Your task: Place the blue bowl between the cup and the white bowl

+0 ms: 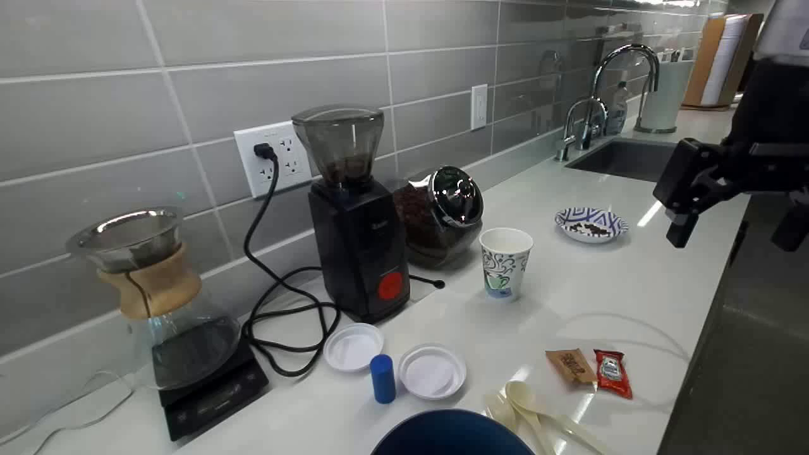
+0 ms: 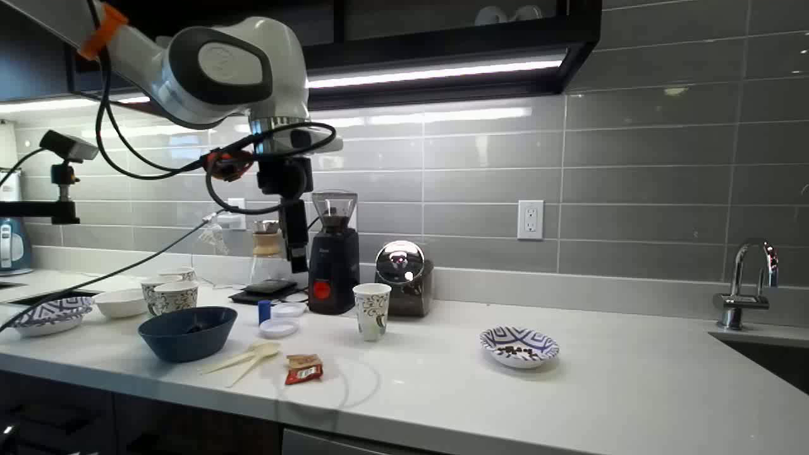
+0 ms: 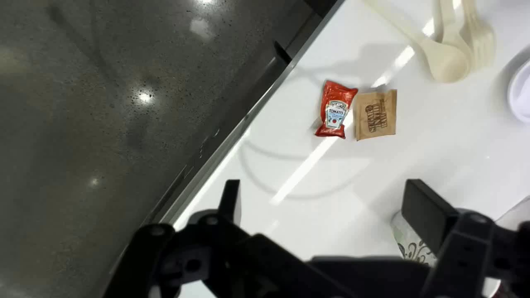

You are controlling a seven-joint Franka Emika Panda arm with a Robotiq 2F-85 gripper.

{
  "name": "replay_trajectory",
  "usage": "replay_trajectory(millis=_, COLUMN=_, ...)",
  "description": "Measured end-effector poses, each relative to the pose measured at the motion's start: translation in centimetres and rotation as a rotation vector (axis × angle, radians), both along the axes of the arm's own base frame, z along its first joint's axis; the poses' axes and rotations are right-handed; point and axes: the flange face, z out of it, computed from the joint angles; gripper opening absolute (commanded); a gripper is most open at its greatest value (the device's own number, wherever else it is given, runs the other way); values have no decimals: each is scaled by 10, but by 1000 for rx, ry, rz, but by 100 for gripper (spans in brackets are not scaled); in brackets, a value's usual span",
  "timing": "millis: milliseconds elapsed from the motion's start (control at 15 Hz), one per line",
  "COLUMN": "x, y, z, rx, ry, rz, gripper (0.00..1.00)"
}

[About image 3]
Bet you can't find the cream plastic spoon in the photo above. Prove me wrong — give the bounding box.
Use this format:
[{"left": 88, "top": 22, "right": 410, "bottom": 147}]
[{"left": 363, "top": 0, "right": 471, "bottom": 84}]

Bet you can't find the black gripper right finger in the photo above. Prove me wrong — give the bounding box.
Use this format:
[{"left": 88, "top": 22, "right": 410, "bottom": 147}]
[{"left": 401, "top": 179, "right": 530, "bottom": 298}]

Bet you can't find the patterned paper cup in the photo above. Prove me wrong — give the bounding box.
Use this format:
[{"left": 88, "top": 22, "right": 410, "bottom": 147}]
[{"left": 390, "top": 210, "right": 444, "bottom": 270}]

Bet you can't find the cream plastic fork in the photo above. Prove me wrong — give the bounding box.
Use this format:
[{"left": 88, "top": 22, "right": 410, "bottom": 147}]
[{"left": 461, "top": 0, "right": 497, "bottom": 73}]

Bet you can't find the brown sauce packet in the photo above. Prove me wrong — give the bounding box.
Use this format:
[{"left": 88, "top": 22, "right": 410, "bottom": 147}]
[{"left": 353, "top": 88, "right": 400, "bottom": 142}]

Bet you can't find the red ketchup packet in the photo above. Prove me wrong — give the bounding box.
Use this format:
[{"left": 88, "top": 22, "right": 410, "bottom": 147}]
[{"left": 314, "top": 79, "right": 360, "bottom": 141}]

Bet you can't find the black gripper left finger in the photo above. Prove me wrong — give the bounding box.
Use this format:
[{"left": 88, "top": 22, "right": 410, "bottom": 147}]
[{"left": 105, "top": 179, "right": 334, "bottom": 298}]

